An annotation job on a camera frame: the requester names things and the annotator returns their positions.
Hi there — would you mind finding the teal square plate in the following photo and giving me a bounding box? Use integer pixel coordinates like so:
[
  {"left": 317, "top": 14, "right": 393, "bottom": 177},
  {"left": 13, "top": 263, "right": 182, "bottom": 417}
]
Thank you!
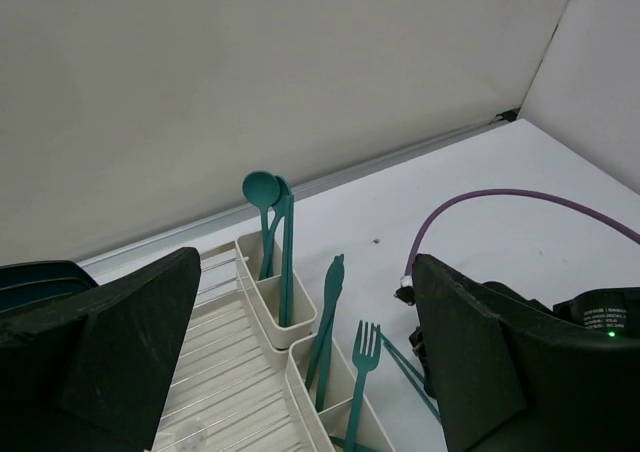
[{"left": 1, "top": 260, "right": 98, "bottom": 316}]

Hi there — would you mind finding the white near utensil caddy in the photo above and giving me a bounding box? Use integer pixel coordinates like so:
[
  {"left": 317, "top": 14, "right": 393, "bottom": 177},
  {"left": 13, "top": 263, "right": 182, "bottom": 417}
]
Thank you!
[{"left": 285, "top": 335, "right": 394, "bottom": 451}]

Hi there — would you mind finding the white wire dish rack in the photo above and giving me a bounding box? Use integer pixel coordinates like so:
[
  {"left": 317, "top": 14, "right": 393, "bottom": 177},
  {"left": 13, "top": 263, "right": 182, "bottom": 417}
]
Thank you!
[{"left": 151, "top": 243, "right": 334, "bottom": 451}]

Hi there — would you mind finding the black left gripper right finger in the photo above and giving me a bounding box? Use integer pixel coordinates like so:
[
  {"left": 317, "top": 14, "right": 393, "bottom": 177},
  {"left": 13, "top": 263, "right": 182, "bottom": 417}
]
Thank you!
[{"left": 412, "top": 254, "right": 639, "bottom": 451}]

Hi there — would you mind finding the white utensil caddy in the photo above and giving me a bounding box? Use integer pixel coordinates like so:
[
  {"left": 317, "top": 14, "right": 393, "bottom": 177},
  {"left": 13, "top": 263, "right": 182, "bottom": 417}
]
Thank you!
[
  {"left": 285, "top": 335, "right": 394, "bottom": 451},
  {"left": 235, "top": 232, "right": 318, "bottom": 350}
]

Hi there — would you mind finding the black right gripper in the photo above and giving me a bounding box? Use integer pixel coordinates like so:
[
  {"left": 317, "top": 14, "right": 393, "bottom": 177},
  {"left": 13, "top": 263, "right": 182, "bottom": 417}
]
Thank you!
[{"left": 407, "top": 281, "right": 640, "bottom": 398}]

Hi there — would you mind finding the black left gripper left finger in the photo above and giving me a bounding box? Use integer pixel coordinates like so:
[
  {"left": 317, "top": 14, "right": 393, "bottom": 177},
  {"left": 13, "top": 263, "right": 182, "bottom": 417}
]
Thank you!
[{"left": 1, "top": 247, "right": 201, "bottom": 451}]

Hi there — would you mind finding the white far utensil caddy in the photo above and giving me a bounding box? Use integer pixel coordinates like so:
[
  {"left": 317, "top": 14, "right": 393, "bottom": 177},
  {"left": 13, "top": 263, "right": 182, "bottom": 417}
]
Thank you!
[{"left": 235, "top": 232, "right": 318, "bottom": 350}]

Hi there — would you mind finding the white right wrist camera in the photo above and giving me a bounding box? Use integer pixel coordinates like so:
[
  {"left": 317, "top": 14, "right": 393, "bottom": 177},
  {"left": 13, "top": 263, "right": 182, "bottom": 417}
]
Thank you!
[{"left": 394, "top": 275, "right": 415, "bottom": 306}]

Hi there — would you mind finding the teal plastic knife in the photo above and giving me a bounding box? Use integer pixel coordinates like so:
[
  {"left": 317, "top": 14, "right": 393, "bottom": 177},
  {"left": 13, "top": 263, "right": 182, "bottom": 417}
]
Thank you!
[
  {"left": 305, "top": 254, "right": 345, "bottom": 389},
  {"left": 315, "top": 318, "right": 333, "bottom": 412}
]

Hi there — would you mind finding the teal plastic fork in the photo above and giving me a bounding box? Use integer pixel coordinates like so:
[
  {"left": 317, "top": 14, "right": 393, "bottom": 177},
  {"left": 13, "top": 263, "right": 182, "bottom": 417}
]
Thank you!
[{"left": 343, "top": 320, "right": 382, "bottom": 451}]

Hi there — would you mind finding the teal plastic spoon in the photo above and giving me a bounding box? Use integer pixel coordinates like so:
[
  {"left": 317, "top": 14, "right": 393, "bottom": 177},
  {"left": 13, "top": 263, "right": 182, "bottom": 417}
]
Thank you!
[
  {"left": 260, "top": 175, "right": 291, "bottom": 279},
  {"left": 242, "top": 170, "right": 281, "bottom": 280}
]

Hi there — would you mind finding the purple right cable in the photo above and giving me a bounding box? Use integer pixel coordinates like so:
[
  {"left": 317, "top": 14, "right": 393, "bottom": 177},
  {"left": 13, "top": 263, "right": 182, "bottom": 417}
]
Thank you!
[{"left": 402, "top": 187, "right": 640, "bottom": 281}]

